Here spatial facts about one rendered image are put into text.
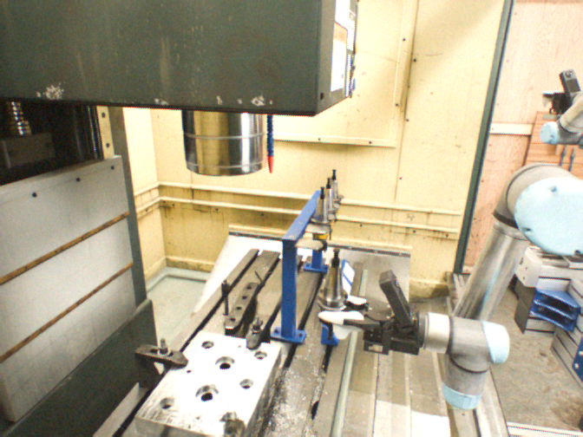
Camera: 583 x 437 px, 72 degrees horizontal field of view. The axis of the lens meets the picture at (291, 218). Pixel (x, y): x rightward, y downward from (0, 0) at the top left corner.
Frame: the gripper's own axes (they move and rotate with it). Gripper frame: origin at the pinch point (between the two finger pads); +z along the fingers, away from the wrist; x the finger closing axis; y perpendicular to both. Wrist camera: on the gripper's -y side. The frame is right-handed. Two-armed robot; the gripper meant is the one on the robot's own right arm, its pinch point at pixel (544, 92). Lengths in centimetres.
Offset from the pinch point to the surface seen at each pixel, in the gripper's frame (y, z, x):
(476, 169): 25.7, -9.1, -31.9
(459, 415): 83, -73, -68
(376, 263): 66, -2, -73
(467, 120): 6.1, -6.5, -35.4
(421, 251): 63, -3, -52
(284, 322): 46, -63, -117
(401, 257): 65, -1, -61
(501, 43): -20.7, -9.2, -25.4
